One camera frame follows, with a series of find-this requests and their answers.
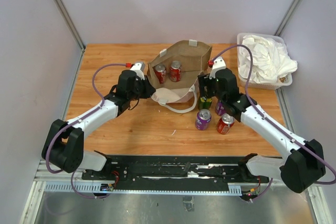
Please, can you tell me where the green glass bottle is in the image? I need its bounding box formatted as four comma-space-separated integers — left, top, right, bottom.
197, 97, 213, 110

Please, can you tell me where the purple fanta can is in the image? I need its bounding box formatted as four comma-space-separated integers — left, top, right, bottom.
215, 101, 226, 116
195, 109, 212, 131

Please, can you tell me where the burlap canvas tote bag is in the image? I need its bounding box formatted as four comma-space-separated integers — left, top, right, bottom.
147, 39, 212, 114

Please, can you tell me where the red cola can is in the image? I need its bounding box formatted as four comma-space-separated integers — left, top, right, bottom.
170, 60, 182, 82
154, 63, 166, 84
216, 113, 235, 134

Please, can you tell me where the purple Fanta can front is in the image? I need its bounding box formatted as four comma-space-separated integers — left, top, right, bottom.
195, 109, 212, 131

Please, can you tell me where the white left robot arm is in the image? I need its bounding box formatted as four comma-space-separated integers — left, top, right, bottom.
41, 67, 155, 180

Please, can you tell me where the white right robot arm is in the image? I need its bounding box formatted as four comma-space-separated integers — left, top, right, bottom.
198, 69, 326, 193

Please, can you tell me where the white crumpled cloth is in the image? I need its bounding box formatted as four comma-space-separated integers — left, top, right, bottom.
240, 34, 298, 84

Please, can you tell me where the white plastic basket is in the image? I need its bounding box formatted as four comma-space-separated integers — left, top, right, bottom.
236, 32, 293, 88

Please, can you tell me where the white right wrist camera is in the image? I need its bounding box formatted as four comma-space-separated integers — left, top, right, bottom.
208, 56, 226, 79

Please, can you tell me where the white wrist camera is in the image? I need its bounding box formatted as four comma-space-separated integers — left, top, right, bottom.
130, 61, 145, 80
208, 56, 226, 79

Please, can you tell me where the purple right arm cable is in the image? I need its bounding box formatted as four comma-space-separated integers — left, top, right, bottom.
207, 45, 336, 204

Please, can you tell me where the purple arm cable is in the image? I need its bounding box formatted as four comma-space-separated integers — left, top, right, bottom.
207, 45, 336, 204
45, 61, 132, 200

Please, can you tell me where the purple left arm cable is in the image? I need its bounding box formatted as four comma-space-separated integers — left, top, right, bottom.
45, 61, 132, 200

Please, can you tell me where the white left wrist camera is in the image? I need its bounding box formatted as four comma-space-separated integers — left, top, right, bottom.
130, 61, 145, 80

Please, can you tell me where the aluminium frame post right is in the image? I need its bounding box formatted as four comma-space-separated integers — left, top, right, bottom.
274, 0, 302, 37

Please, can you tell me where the aluminium frame post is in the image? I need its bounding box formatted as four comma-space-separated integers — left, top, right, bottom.
54, 0, 86, 52
274, 0, 302, 37

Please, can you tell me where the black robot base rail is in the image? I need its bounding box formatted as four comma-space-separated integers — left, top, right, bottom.
80, 155, 269, 194

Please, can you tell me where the aluminium frame post left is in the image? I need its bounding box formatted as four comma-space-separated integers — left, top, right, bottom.
54, 0, 86, 52

